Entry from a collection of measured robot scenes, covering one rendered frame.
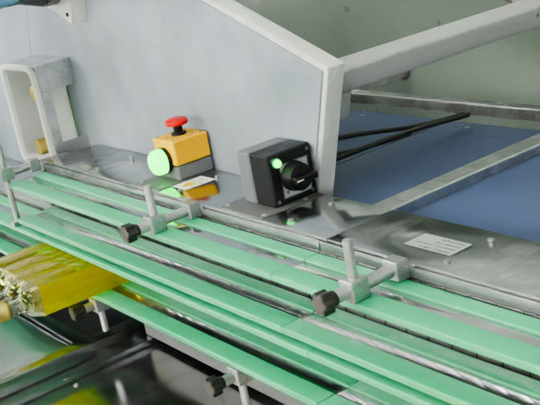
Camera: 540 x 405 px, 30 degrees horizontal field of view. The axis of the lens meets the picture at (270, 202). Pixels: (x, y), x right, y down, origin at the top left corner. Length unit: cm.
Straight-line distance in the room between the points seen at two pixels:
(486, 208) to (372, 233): 18
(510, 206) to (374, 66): 31
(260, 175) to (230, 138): 22
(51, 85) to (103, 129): 14
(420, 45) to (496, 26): 18
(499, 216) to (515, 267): 22
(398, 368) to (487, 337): 15
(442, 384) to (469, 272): 13
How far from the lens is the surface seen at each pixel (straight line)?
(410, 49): 159
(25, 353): 191
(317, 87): 144
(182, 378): 174
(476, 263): 117
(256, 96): 157
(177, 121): 171
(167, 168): 170
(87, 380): 182
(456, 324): 108
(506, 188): 147
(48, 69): 212
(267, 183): 146
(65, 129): 214
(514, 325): 106
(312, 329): 129
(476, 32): 170
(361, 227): 133
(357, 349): 122
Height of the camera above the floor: 161
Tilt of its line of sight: 32 degrees down
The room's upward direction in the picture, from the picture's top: 112 degrees counter-clockwise
